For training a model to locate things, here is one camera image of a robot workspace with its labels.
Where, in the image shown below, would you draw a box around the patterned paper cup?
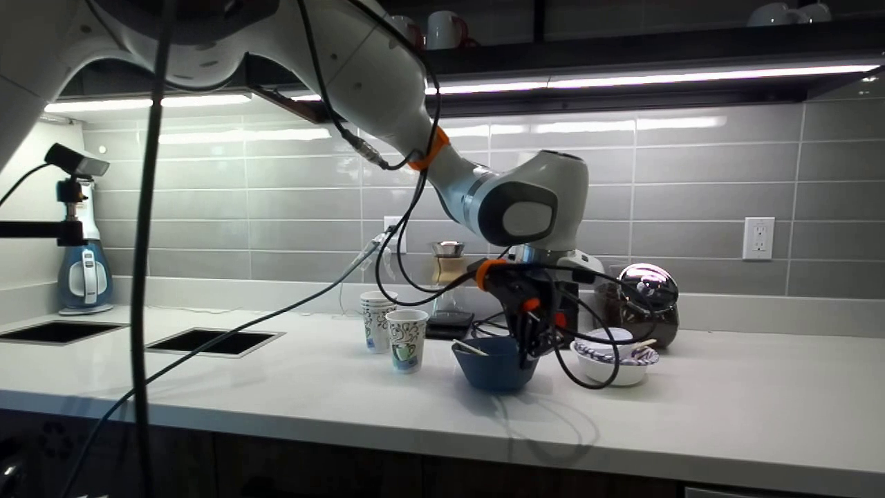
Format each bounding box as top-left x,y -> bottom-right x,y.
358,291 -> 402,356
381,308 -> 432,374

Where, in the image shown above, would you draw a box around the white wall outlet with adapter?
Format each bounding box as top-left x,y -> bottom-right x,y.
372,212 -> 406,255

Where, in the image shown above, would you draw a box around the blue soap bottle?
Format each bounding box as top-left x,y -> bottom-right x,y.
56,178 -> 117,319

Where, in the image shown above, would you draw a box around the shiny silver kettle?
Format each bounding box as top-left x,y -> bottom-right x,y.
609,261 -> 684,353

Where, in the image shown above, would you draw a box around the white mug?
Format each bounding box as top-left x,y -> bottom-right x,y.
421,8 -> 475,52

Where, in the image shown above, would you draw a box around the thick black hanging cable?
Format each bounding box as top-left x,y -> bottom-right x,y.
125,0 -> 181,498

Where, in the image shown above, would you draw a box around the white dishes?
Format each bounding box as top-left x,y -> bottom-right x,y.
745,0 -> 836,30

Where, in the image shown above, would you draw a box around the under-cabinet light strip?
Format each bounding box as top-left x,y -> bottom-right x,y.
38,59 -> 885,121

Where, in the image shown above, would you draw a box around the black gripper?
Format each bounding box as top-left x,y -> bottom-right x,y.
496,262 -> 580,369

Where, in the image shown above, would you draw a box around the black coffee scale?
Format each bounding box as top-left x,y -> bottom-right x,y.
423,316 -> 481,340

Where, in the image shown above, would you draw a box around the dark power cable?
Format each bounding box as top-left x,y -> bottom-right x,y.
56,234 -> 387,498

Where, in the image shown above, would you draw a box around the white bowl with blue pattern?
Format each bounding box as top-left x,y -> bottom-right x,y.
567,324 -> 663,389

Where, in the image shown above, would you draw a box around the black camera on stand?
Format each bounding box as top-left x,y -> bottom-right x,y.
0,142 -> 113,250

